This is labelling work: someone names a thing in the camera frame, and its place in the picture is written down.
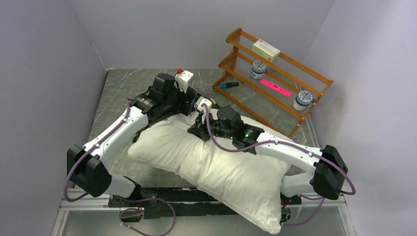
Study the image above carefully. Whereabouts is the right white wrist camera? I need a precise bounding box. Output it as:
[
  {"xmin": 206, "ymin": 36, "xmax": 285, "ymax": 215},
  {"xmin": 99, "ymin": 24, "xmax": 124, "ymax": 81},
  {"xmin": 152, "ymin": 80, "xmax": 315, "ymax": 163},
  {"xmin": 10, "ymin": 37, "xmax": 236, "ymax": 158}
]
[{"xmin": 195, "ymin": 97, "xmax": 212, "ymax": 124}]

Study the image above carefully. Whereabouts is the aluminium frame rail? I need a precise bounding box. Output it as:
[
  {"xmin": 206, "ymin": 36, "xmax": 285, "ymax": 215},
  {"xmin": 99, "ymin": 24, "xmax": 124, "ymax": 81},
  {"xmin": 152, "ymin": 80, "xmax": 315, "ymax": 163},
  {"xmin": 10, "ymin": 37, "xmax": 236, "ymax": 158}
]
[{"xmin": 52, "ymin": 187, "xmax": 355, "ymax": 236}]

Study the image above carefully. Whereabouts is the white cardboard box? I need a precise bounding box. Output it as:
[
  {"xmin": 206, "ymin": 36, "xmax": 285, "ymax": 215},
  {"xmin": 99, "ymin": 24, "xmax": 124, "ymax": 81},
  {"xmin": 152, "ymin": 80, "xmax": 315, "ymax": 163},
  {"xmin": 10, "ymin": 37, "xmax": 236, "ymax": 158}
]
[{"xmin": 252, "ymin": 39, "xmax": 281, "ymax": 62}]

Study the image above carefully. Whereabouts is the white pillow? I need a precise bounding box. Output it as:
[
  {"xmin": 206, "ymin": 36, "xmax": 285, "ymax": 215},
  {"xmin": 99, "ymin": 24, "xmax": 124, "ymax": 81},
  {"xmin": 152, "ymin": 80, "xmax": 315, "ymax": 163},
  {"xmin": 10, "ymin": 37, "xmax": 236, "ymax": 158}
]
[{"xmin": 127, "ymin": 112, "xmax": 290, "ymax": 235}]

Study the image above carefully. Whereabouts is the black pillowcase with beige flowers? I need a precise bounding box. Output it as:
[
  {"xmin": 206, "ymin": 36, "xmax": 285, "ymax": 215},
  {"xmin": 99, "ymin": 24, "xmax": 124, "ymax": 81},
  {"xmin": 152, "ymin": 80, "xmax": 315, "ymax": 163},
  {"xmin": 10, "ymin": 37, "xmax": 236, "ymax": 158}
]
[{"xmin": 130, "ymin": 86, "xmax": 203, "ymax": 143}]

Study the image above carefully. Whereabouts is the pink flat plastic item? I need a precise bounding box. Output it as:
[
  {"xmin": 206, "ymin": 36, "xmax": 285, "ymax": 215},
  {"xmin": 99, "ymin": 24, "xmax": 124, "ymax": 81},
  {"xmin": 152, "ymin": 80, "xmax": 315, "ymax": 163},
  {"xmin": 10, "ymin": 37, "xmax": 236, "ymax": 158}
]
[{"xmin": 260, "ymin": 79, "xmax": 292, "ymax": 97}]

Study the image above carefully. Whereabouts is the white jar blue lid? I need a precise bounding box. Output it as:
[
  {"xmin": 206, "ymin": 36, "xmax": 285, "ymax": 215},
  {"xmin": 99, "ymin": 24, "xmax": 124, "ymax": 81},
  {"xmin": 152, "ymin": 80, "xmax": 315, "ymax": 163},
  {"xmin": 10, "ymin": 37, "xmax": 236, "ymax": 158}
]
[
  {"xmin": 250, "ymin": 60, "xmax": 266, "ymax": 80},
  {"xmin": 293, "ymin": 90, "xmax": 313, "ymax": 111}
]

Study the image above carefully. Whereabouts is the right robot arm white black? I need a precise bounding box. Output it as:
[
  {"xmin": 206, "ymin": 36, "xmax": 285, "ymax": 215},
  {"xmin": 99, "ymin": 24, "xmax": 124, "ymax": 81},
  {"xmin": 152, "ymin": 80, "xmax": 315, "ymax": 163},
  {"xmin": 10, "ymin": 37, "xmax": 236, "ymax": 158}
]
[{"xmin": 188, "ymin": 103, "xmax": 356, "ymax": 204}]

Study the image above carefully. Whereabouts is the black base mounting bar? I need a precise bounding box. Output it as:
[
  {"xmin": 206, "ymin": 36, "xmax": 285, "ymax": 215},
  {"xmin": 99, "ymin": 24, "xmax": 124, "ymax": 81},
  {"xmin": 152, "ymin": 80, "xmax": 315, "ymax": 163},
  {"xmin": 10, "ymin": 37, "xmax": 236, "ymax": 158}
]
[{"xmin": 107, "ymin": 186, "xmax": 302, "ymax": 219}]

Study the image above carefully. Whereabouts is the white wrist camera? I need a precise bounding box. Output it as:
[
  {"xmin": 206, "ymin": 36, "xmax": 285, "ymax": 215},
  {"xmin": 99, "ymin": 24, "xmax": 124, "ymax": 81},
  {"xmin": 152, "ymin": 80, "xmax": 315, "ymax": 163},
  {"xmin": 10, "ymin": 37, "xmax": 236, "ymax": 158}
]
[
  {"xmin": 195, "ymin": 97, "xmax": 212, "ymax": 124},
  {"xmin": 175, "ymin": 68, "xmax": 194, "ymax": 93}
]

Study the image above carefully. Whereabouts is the blue marker pen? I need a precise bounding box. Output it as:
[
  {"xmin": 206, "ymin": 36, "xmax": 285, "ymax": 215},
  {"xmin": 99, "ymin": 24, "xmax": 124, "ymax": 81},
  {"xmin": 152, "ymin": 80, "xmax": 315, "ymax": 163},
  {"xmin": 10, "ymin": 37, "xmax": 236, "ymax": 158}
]
[{"xmin": 219, "ymin": 82, "xmax": 239, "ymax": 89}]

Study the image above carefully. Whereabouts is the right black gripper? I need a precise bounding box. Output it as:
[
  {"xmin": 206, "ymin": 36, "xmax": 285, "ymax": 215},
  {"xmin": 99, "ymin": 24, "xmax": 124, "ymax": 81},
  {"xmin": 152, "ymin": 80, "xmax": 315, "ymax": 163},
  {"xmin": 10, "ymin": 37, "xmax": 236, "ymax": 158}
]
[{"xmin": 187, "ymin": 110, "xmax": 235, "ymax": 143}]

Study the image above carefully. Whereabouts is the wooden two-tier shelf rack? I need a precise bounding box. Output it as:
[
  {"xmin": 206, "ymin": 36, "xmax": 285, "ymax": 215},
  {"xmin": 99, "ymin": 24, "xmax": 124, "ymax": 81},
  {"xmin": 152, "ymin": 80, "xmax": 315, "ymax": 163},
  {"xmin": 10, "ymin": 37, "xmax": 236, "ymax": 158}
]
[{"xmin": 212, "ymin": 28, "xmax": 333, "ymax": 137}]

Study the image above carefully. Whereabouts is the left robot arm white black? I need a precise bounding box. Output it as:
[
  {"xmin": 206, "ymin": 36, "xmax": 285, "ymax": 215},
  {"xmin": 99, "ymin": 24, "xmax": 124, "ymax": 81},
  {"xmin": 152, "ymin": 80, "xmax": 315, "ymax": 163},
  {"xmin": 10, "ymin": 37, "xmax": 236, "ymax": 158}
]
[{"xmin": 64, "ymin": 70, "xmax": 201, "ymax": 207}]

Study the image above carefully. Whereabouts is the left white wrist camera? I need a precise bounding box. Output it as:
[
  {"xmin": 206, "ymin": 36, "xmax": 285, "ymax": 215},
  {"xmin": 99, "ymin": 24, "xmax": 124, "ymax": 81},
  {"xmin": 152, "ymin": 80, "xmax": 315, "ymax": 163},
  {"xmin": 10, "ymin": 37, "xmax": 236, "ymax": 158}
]
[{"xmin": 175, "ymin": 68, "xmax": 194, "ymax": 93}]

